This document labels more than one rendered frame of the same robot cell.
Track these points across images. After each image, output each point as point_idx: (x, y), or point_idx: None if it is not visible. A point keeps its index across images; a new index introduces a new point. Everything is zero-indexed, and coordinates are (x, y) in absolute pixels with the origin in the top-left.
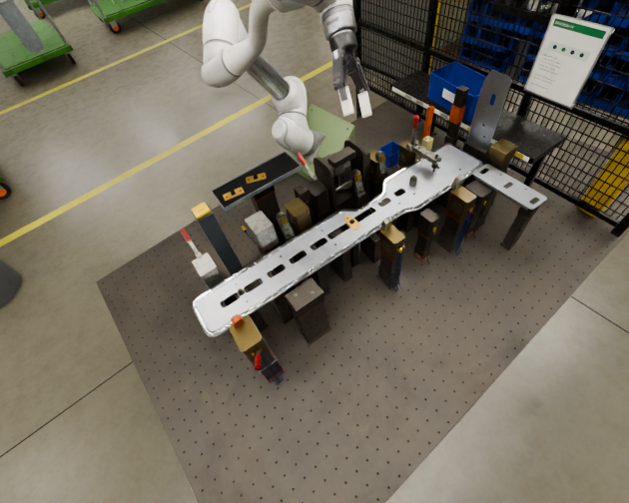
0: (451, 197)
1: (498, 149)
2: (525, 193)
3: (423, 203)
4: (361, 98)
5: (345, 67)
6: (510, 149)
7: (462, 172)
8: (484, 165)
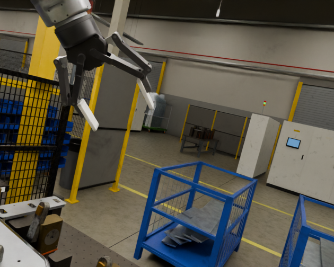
0: (45, 230)
1: None
2: (45, 201)
3: (40, 255)
4: (85, 107)
5: (117, 57)
6: None
7: None
8: None
